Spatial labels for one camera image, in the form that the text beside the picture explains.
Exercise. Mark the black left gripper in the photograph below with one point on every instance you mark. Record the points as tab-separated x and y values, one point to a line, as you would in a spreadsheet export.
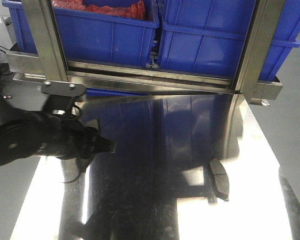
33	133

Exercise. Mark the brake pad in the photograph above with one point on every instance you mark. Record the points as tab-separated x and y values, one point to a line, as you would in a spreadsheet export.
220	180

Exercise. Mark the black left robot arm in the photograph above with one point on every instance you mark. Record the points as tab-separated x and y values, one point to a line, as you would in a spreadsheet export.
0	110

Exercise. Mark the left blue plastic crate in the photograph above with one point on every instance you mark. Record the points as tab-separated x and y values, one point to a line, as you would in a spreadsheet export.
106	38

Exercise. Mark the blue plastic crate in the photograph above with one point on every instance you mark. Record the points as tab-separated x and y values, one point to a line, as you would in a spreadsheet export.
106	38
207	36

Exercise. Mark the red plastic bag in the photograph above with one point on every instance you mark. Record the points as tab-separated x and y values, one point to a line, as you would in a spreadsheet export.
134	11

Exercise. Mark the right blue plastic crate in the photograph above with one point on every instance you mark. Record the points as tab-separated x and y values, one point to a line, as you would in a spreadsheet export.
207	36

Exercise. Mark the stainless steel rack frame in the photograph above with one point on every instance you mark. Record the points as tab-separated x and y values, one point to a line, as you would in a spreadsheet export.
50	64

